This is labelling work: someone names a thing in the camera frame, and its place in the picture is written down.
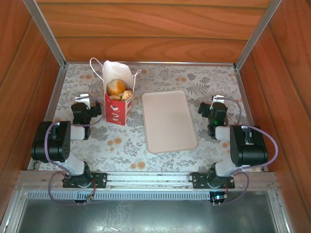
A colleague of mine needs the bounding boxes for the beige plastic tray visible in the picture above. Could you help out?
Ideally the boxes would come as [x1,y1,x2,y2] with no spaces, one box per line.
[141,90,199,154]

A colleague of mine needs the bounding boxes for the long aluminium mounting rail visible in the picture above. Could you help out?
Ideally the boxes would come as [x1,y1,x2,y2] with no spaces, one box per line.
[15,170,279,191]

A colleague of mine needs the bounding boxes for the aluminium frame profile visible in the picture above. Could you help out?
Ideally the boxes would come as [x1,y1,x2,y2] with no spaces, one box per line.
[0,189,29,233]
[267,189,294,233]

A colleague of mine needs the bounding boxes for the grey slotted cable duct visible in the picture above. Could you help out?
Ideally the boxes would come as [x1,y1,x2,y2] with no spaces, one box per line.
[25,190,212,201]

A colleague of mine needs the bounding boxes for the grey metal sheet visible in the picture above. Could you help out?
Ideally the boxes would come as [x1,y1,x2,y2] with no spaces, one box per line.
[14,194,280,233]

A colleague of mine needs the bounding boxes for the aluminium table edge strip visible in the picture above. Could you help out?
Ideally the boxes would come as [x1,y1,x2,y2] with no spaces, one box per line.
[233,67,269,172]

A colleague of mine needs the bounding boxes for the red and white paper bag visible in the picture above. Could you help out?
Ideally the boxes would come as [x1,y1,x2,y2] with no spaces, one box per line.
[89,57,142,126]

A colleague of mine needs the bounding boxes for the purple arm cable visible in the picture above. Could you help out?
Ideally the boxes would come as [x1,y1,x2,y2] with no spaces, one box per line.
[213,97,279,206]
[45,96,105,206]

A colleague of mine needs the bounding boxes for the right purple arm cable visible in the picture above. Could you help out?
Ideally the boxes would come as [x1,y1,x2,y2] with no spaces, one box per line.
[213,97,279,206]

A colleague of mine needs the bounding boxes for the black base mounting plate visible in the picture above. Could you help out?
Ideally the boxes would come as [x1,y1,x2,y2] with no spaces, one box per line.
[191,172,236,190]
[62,171,108,189]

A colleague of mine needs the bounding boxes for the small circuit board green light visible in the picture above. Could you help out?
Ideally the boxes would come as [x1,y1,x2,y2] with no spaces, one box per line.
[210,192,228,202]

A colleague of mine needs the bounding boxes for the oval floury fake bread loaf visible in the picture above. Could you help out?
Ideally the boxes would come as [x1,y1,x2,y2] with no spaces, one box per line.
[106,80,126,96]

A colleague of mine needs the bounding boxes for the slanted aluminium frame post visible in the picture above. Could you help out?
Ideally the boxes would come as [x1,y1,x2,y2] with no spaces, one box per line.
[23,0,68,70]
[233,0,284,71]

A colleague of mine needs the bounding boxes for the floral tablecloth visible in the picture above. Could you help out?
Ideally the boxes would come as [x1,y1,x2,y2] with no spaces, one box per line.
[28,63,264,172]

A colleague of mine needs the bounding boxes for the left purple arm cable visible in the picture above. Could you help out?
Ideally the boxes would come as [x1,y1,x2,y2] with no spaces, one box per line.
[45,96,105,206]

